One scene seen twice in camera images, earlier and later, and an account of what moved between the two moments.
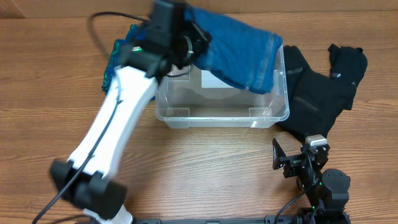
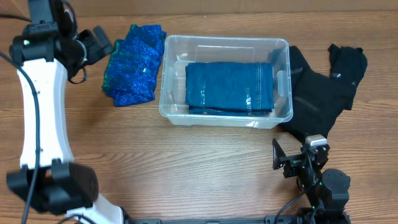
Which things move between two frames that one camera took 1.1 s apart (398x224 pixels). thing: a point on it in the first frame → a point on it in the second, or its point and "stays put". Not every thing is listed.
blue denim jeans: (239, 52) → (229, 88)
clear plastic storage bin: (190, 98) stays put
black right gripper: (292, 162) stays put
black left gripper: (201, 40) → (100, 50)
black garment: (316, 101) stays put
